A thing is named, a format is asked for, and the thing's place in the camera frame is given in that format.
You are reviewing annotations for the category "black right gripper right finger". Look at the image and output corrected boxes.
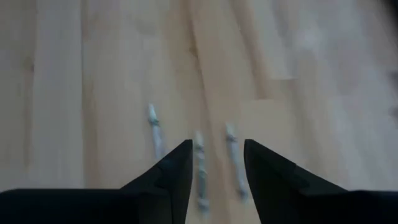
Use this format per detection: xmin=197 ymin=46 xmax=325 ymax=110
xmin=244 ymin=139 xmax=348 ymax=224

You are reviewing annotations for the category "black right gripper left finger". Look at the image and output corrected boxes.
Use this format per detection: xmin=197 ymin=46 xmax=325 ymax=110
xmin=119 ymin=139 xmax=193 ymax=224

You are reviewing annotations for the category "white crayon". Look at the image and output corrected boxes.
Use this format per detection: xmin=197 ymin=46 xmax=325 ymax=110
xmin=147 ymin=103 xmax=167 ymax=160
xmin=193 ymin=131 xmax=211 ymax=217
xmin=224 ymin=123 xmax=250 ymax=202

